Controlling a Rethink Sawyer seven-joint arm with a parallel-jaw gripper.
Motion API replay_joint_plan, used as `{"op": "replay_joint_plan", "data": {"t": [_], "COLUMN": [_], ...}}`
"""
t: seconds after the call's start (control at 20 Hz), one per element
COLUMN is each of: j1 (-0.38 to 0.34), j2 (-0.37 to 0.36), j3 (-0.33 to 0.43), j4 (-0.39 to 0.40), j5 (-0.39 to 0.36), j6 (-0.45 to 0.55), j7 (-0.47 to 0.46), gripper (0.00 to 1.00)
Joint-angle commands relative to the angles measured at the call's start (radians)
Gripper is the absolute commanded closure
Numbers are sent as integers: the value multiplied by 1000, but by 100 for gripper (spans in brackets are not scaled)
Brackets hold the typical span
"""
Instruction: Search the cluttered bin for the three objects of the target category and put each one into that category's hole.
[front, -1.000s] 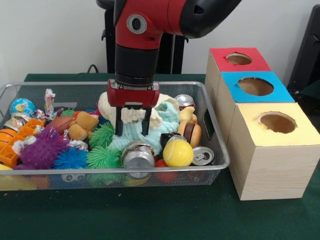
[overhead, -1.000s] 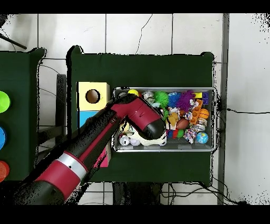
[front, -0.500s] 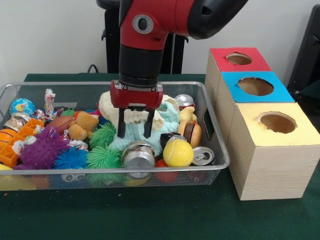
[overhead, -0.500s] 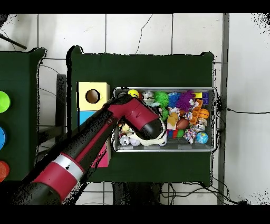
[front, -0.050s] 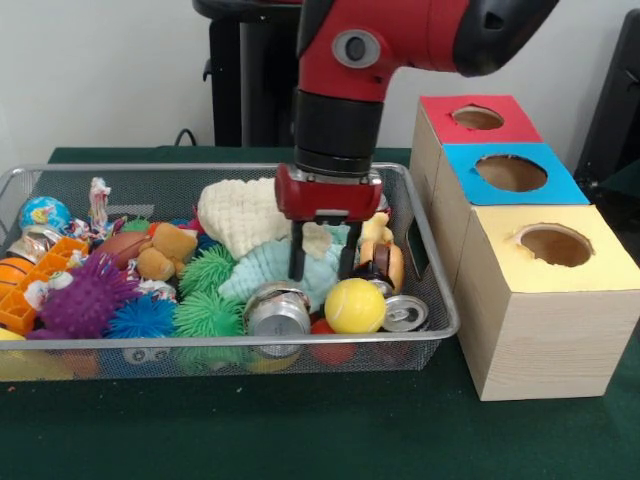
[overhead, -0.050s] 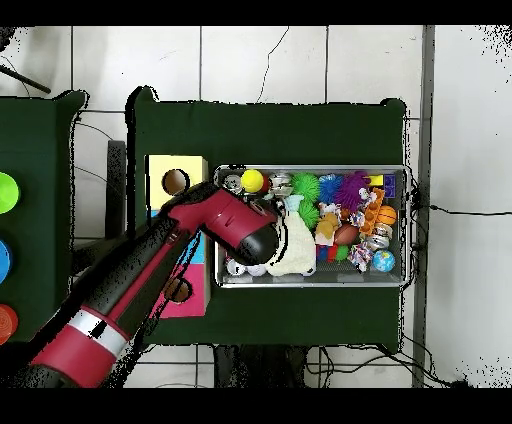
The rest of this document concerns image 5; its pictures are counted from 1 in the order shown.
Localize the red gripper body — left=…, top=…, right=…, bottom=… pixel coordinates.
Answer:
left=274, top=164, right=385, bottom=225

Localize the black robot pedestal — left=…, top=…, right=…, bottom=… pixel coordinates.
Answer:
left=193, top=0, right=306, bottom=149

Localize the yellow plush duck toy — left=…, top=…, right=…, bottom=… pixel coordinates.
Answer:
left=361, top=212, right=393, bottom=246

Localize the wooden box with three holes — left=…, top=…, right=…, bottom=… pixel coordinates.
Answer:
left=408, top=95, right=640, bottom=402

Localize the small toy hamburger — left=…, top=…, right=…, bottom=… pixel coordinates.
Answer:
left=358, top=240, right=406, bottom=294

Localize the light teal cloth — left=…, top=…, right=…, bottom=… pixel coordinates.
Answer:
left=218, top=225, right=353, bottom=313

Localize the cream knitted cloth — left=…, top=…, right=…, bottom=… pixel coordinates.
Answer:
left=197, top=178, right=333, bottom=261

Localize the black side stand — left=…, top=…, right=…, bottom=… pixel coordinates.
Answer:
left=575, top=10, right=640, bottom=196

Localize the yellow tennis ball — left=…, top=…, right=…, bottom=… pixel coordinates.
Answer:
left=324, top=278, right=387, bottom=334

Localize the silver can with pull tab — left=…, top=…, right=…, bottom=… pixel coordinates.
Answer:
left=383, top=294, right=430, bottom=333

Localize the green spiky ball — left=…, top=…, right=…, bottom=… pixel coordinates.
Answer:
left=172, top=290, right=246, bottom=339

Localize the clear shallow mesh bin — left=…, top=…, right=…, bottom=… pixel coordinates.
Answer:
left=0, top=163, right=461, bottom=383

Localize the small orange basketball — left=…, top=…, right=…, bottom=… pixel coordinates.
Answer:
left=0, top=258, right=36, bottom=293

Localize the crushed silver can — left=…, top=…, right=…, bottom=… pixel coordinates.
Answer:
left=244, top=282, right=313, bottom=341

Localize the blue globe ball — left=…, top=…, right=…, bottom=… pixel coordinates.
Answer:
left=20, top=196, right=73, bottom=234

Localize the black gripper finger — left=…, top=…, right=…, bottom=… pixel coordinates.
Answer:
left=337, top=220, right=363, bottom=282
left=288, top=216, right=308, bottom=283

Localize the purple spiky ball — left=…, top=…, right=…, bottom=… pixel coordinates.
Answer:
left=30, top=255, right=141, bottom=341

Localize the dark green table cloth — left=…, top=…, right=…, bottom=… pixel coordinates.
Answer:
left=0, top=148, right=640, bottom=480

